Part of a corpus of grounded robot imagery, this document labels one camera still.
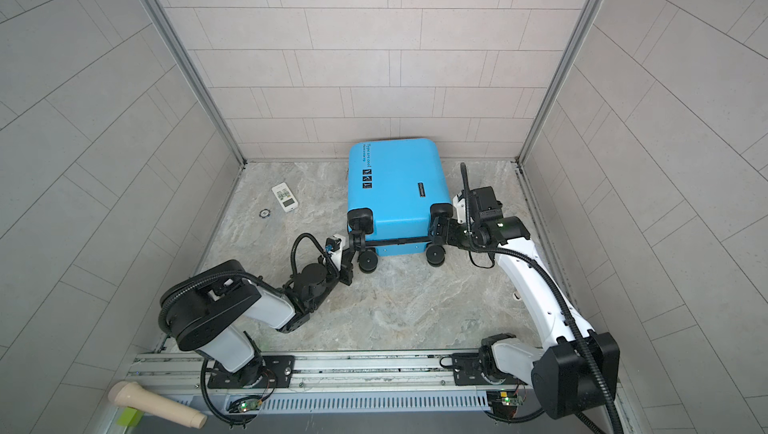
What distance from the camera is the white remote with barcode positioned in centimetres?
104

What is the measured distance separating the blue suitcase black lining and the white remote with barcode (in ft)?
0.90

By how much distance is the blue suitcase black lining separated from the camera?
799 mm
